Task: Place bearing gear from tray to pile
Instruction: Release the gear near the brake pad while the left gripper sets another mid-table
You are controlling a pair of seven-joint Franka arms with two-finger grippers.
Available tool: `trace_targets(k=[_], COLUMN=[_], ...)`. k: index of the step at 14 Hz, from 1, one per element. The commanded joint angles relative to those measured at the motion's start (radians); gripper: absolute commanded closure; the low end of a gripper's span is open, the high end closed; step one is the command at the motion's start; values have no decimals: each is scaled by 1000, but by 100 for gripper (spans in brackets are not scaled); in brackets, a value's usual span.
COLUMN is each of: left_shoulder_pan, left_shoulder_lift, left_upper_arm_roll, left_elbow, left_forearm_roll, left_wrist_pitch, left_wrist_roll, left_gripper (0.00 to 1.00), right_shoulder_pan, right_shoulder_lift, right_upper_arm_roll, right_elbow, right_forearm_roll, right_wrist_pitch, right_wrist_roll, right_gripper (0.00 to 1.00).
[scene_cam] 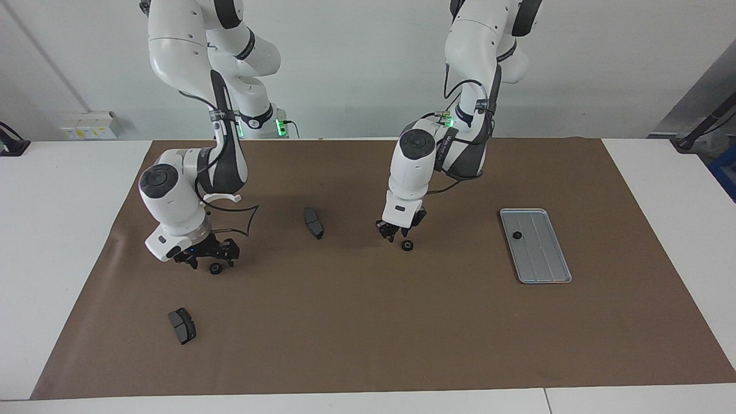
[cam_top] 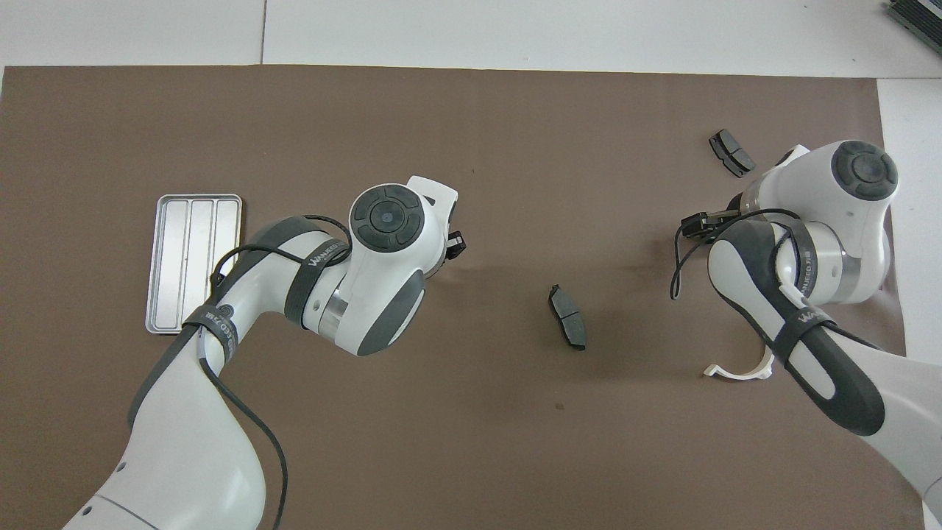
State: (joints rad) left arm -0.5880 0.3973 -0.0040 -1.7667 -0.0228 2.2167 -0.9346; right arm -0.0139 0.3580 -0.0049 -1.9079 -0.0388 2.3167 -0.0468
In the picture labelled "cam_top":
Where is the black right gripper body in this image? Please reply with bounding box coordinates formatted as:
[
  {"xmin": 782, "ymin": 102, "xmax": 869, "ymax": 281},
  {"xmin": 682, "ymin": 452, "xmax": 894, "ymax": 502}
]
[{"xmin": 704, "ymin": 208, "xmax": 745, "ymax": 236}]

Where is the silver metal tray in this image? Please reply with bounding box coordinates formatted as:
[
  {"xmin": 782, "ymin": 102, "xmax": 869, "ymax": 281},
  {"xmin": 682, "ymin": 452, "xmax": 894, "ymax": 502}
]
[{"xmin": 145, "ymin": 194, "xmax": 244, "ymax": 336}]

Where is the dark grey brake pad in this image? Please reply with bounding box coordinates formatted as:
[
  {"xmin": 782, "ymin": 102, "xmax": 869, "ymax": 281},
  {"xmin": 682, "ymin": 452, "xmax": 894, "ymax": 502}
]
[
  {"xmin": 708, "ymin": 128, "xmax": 757, "ymax": 179},
  {"xmin": 548, "ymin": 283, "xmax": 589, "ymax": 352}
]

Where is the brown table mat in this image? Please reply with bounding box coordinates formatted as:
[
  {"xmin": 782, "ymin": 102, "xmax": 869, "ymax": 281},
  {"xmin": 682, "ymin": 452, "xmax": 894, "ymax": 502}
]
[{"xmin": 0, "ymin": 65, "xmax": 927, "ymax": 530}]

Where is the dark grey ribbed device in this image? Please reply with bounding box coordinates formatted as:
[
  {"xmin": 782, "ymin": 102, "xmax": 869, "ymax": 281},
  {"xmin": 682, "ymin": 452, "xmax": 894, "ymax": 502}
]
[{"xmin": 885, "ymin": 0, "xmax": 942, "ymax": 57}]

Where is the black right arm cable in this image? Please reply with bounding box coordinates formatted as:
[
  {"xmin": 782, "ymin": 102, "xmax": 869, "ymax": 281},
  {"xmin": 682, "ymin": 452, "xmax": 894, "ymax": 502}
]
[{"xmin": 670, "ymin": 208, "xmax": 810, "ymax": 301}]

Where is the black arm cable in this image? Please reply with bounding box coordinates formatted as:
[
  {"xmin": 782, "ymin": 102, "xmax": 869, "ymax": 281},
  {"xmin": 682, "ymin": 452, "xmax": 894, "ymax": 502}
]
[
  {"xmin": 197, "ymin": 213, "xmax": 354, "ymax": 530},
  {"xmin": 670, "ymin": 208, "xmax": 810, "ymax": 301}
]

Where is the white curved plastic bracket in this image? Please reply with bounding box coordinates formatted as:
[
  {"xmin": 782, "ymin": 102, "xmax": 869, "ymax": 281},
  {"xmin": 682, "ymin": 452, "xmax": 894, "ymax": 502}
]
[{"xmin": 703, "ymin": 346, "xmax": 775, "ymax": 381}]

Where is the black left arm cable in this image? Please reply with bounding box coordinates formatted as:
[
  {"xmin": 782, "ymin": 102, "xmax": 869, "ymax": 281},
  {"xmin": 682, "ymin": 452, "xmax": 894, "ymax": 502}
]
[{"xmin": 197, "ymin": 213, "xmax": 354, "ymax": 530}]

